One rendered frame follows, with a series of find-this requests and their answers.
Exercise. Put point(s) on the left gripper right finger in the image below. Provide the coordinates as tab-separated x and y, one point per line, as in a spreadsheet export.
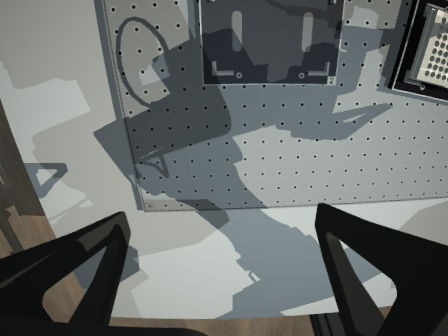
417	266

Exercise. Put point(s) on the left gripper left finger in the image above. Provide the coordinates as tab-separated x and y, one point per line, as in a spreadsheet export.
25	276

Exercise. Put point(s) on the white well plate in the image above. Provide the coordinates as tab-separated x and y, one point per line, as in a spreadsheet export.
424	67

